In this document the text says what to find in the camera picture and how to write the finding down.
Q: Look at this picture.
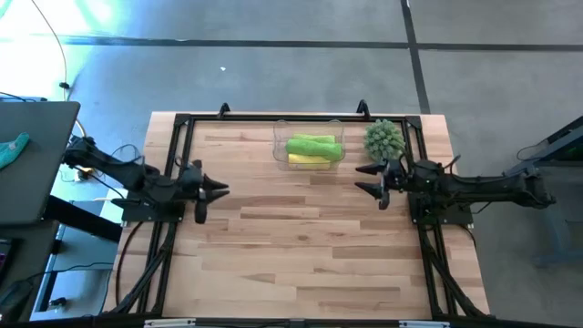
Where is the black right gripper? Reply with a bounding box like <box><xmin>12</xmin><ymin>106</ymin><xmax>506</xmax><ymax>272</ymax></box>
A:
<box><xmin>353</xmin><ymin>157</ymin><xmax>430</xmax><ymax>211</ymax></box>

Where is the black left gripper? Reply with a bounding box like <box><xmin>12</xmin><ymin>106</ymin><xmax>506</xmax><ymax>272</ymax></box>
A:
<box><xmin>178</xmin><ymin>159</ymin><xmax>231</xmax><ymax>225</ymax></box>

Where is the bright green microfiber towel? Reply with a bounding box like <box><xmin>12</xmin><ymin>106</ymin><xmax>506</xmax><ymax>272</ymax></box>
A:
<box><xmin>284</xmin><ymin>138</ymin><xmax>344</xmax><ymax>162</ymax></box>

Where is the yellow microfiber towel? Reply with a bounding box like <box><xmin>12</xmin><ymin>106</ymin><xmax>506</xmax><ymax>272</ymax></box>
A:
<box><xmin>287</xmin><ymin>152</ymin><xmax>332</xmax><ymax>171</ymax></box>

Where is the lime yellow-green microfiber towel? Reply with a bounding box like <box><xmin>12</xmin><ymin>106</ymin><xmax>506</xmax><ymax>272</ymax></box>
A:
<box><xmin>292</xmin><ymin>132</ymin><xmax>337</xmax><ymax>145</ymax></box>

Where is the clear plastic basket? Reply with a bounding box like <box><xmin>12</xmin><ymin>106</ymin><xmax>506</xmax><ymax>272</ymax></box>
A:
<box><xmin>271</xmin><ymin>118</ymin><xmax>346</xmax><ymax>172</ymax></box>

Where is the artificial plant in grey pot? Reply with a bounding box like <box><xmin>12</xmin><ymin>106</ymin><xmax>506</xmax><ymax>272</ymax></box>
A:
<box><xmin>363</xmin><ymin>118</ymin><xmax>406</xmax><ymax>162</ymax></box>

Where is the dark grey desk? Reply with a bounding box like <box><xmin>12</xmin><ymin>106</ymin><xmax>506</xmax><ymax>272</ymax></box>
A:
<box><xmin>0</xmin><ymin>100</ymin><xmax>82</xmax><ymax>228</ymax></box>

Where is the blue-grey metal cart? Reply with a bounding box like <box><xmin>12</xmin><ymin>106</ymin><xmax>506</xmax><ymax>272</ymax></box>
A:
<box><xmin>502</xmin><ymin>116</ymin><xmax>583</xmax><ymax>268</ymax></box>

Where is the teal cloth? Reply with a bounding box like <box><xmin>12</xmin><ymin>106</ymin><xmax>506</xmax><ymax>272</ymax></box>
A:
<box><xmin>0</xmin><ymin>131</ymin><xmax>31</xmax><ymax>170</ymax></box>

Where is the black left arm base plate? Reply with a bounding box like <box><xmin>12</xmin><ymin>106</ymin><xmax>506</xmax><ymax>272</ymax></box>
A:
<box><xmin>111</xmin><ymin>195</ymin><xmax>186</xmax><ymax>224</ymax></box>

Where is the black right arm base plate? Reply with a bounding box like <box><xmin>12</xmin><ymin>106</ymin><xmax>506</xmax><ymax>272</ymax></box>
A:
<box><xmin>408</xmin><ymin>190</ymin><xmax>475</xmax><ymax>227</ymax></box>

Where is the thin black floor cable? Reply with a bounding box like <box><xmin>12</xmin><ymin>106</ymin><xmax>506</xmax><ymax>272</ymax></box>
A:
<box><xmin>108</xmin><ymin>143</ymin><xmax>142</xmax><ymax>160</ymax></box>

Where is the black aluminium table frame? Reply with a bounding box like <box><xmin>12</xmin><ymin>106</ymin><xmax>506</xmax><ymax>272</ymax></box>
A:
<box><xmin>102</xmin><ymin>98</ymin><xmax>491</xmax><ymax>320</ymax></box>

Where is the silver frame bracket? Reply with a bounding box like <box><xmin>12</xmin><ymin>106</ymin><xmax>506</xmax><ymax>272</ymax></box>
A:
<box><xmin>398</xmin><ymin>320</ymin><xmax>451</xmax><ymax>328</ymax></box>
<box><xmin>144</xmin><ymin>318</ymin><xmax>197</xmax><ymax>328</ymax></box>

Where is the white floor cable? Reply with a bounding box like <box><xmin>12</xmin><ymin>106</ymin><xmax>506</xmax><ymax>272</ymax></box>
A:
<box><xmin>29</xmin><ymin>0</ymin><xmax>69</xmax><ymax>102</ymax></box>

